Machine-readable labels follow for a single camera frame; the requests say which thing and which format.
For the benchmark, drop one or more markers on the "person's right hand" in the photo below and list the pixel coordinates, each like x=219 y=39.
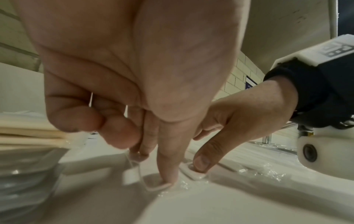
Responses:
x=254 y=109

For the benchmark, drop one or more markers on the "person's left hand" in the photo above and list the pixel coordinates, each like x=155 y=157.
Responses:
x=138 y=54

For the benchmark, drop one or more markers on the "clear toothbrushes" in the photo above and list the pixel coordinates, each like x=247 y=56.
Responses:
x=262 y=172

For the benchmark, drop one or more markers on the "stack of yellow soap packets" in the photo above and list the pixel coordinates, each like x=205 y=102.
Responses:
x=27 y=135

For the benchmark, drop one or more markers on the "steel sink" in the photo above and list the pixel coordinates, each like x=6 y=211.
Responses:
x=276 y=146

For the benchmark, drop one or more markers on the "black wristband with marker tags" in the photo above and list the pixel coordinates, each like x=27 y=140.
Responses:
x=323 y=91

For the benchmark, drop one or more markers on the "white table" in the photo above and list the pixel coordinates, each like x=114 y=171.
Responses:
x=249 y=207

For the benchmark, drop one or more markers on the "purple wall sign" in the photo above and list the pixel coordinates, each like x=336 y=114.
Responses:
x=250 y=83

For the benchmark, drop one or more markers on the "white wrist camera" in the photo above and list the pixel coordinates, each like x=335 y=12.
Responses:
x=332 y=153

